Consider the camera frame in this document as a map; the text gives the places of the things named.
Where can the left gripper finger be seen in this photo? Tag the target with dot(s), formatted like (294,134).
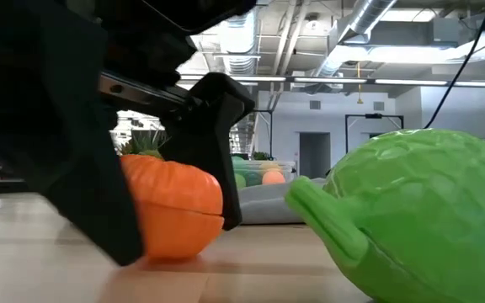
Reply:
(78,177)
(204,134)

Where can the orange toy tangerine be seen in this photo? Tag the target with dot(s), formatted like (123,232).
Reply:
(175,198)

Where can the yellow toy lemon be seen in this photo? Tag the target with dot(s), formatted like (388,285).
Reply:
(270,166)

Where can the clear plastic tupperware container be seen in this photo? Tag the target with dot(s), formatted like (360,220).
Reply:
(291,168)

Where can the light green toy cabbage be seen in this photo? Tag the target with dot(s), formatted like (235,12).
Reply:
(415,210)

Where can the potted succulent plant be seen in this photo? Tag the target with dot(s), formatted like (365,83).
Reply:
(143,145)

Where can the grey folded cloth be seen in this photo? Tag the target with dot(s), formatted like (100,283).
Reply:
(268,206)

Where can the grey door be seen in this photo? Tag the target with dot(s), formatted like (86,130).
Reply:
(315,153)

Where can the overhead light bar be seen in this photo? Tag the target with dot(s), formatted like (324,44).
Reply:
(331,80)

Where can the round ceiling sensor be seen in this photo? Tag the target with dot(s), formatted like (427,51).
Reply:
(312,20)

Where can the black metal frame stand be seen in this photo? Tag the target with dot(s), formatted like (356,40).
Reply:
(373,115)
(263,111)

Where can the silver corrugated ventilation duct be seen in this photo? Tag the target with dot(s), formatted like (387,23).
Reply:
(242,42)

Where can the wall air vent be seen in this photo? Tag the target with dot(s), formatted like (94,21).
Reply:
(315,104)
(378,105)

